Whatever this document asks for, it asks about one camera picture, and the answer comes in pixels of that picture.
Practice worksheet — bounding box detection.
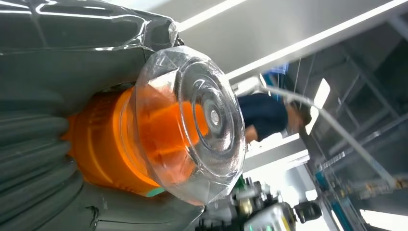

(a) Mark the standing person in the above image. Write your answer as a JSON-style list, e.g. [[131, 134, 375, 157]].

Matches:
[[237, 92, 313, 144]]

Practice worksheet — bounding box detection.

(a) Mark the grey machine assembly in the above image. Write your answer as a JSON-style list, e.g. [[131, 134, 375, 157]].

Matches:
[[196, 177, 322, 231]]

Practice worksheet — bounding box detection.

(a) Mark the white light strip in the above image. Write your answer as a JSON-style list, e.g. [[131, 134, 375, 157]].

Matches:
[[224, 0, 408, 80]]

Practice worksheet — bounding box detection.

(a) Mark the white curved tube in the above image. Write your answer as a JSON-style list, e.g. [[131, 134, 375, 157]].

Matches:
[[258, 84, 397, 189]]

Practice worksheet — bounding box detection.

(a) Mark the metal rack frame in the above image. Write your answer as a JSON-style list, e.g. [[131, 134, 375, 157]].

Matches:
[[287, 16, 408, 231]]

